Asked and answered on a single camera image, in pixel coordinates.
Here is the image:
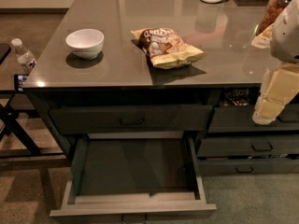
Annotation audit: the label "grey counter cabinet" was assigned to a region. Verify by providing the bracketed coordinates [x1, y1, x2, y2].
[25, 0, 298, 161]

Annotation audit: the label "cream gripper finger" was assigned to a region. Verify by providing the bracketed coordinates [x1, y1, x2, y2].
[252, 63, 299, 125]

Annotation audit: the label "clear plastic water bottle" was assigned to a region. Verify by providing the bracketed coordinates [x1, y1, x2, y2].
[11, 38, 36, 74]

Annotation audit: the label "brown and yellow chip bag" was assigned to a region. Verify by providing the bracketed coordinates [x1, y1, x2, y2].
[132, 28, 205, 69]

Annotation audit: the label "grey top left drawer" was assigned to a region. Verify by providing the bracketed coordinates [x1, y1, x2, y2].
[49, 104, 212, 134]

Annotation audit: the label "grey middle right drawer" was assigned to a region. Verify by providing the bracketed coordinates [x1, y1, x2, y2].
[197, 135, 299, 158]

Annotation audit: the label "grey top right drawer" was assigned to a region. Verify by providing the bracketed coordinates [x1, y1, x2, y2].
[208, 105, 299, 133]

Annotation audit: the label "clear jar of nuts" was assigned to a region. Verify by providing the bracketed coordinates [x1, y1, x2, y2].
[256, 0, 291, 35]

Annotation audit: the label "white ceramic bowl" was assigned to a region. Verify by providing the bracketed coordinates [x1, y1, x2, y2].
[65, 29, 105, 60]

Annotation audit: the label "dark snack packets in drawer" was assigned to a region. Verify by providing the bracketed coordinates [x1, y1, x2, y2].
[223, 88, 249, 106]

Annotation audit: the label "open grey middle drawer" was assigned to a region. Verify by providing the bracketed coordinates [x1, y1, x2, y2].
[50, 137, 216, 224]

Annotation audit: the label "black side table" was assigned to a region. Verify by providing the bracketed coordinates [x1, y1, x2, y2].
[0, 43, 63, 158]

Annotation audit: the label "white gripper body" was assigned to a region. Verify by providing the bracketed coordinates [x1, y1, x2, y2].
[270, 0, 299, 63]

